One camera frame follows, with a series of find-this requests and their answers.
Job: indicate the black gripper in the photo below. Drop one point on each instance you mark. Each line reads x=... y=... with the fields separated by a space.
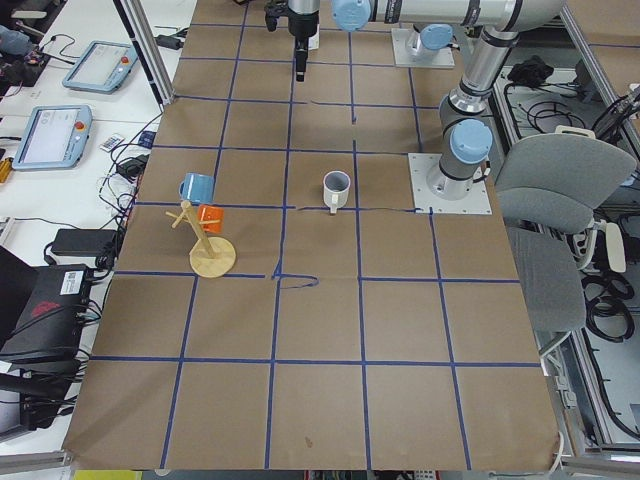
x=301 y=26

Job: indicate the white ceramic mug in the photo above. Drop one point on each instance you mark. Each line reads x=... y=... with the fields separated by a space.
x=336 y=187

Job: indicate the blue white milk carton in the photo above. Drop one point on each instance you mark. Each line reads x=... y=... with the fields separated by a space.
x=314 y=41

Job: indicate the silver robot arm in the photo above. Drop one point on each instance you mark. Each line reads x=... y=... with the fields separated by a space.
x=467 y=140
x=432 y=39

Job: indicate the black adapter on desk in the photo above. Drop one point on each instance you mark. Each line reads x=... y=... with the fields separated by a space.
x=169 y=42

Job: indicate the blue mug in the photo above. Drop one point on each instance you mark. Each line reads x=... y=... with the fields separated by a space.
x=197 y=188

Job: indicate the orange mug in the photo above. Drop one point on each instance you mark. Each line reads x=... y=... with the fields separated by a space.
x=210 y=218

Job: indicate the far teach pendant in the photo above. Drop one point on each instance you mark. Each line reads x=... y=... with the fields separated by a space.
x=102 y=68

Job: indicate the teach pendant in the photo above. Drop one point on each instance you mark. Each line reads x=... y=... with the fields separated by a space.
x=54 y=138
x=102 y=68

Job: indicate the white remote control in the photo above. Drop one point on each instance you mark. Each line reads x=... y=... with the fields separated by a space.
x=111 y=142

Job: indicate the near teach pendant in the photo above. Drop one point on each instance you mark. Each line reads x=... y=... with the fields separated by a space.
x=54 y=138

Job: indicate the black power adapter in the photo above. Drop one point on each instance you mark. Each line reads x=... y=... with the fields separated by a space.
x=83 y=242

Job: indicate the grey office chair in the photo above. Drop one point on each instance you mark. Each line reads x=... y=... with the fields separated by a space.
x=548 y=189

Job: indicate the black red computer box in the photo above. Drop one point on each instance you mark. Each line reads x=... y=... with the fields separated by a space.
x=40 y=308

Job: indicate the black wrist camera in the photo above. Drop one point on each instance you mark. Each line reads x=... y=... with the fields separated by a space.
x=274 y=10

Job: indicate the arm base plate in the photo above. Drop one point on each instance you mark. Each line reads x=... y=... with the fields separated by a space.
x=411 y=52
x=435 y=193

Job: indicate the aluminium frame post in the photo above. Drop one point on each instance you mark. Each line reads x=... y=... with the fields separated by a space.
x=135 y=22

